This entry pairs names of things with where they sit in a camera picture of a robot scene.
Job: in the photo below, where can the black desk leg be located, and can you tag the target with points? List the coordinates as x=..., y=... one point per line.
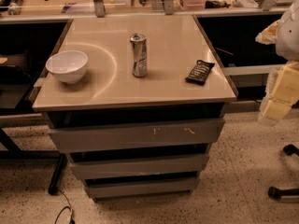
x=58, y=170

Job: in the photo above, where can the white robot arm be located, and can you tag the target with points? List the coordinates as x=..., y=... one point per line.
x=284, y=34

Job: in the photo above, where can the grey metal shelf post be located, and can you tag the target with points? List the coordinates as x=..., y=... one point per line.
x=99, y=8

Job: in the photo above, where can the white ceramic bowl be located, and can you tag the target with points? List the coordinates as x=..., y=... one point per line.
x=68, y=66

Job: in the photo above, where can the silver drink can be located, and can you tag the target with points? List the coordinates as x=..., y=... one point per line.
x=139, y=49

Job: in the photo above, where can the grey top drawer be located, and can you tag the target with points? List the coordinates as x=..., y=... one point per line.
x=138, y=135

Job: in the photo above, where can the black snack bar packet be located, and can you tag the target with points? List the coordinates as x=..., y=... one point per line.
x=200, y=72

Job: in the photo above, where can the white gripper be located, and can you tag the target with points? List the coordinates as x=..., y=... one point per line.
x=289, y=36

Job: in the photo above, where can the grey drawer cabinet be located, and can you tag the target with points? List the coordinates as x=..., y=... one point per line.
x=109, y=94

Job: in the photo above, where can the grey drawer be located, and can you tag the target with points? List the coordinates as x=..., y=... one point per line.
x=138, y=135
x=138, y=167
x=142, y=188

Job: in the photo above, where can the grey middle drawer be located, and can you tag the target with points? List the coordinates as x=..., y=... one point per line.
x=138, y=167

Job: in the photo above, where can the grey bottom drawer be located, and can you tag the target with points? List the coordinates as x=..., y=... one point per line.
x=142, y=188

